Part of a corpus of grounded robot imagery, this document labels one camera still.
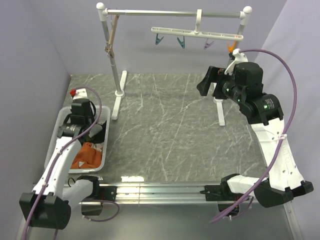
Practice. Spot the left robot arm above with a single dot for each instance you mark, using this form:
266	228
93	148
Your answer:
49	205

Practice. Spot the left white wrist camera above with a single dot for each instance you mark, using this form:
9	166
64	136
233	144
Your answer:
80	93

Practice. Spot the white clothes drying rack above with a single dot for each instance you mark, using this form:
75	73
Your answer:
106	16

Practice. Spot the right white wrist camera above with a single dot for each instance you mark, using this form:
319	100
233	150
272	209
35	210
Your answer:
238	58

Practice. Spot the aluminium mounting rail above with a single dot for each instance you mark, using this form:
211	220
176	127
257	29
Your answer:
161	193

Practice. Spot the grey underwear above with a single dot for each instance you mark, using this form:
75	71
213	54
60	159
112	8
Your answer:
97	129

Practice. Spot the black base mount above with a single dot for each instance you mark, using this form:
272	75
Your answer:
220	193
97	207

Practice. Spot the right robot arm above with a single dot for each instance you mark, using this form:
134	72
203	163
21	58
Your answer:
264	114

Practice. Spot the black underwear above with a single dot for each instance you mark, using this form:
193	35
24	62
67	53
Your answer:
98	139

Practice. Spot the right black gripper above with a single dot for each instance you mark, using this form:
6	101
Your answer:
216	75

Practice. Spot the orange garment in basket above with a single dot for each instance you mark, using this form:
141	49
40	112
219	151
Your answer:
87	158

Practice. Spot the orange clothes peg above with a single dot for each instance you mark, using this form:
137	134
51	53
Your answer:
231	46

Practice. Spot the teal clothes peg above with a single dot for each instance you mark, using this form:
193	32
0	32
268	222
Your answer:
158	39
181	42

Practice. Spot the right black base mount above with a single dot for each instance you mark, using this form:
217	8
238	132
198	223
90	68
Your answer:
220	193

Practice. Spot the white plastic clip hanger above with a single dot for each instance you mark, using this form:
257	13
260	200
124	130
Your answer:
196	33

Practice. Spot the white plastic laundry basket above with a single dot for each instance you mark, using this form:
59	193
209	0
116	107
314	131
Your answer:
104	117

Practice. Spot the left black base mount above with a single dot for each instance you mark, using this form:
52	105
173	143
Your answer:
97	207

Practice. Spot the teal clothes peg right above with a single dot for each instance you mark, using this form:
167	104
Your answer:
181	42

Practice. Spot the teal clothes peg left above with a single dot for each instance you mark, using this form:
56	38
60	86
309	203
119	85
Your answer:
158	39

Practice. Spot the purple clothes peg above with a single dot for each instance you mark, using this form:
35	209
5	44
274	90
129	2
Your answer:
208	44

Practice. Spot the white pink garment in basket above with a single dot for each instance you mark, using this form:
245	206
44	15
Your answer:
98	146

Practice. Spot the wooden clip hanger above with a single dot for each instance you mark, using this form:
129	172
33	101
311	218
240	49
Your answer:
109	43

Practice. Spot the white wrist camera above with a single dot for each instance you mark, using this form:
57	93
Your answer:
238	58
80	93

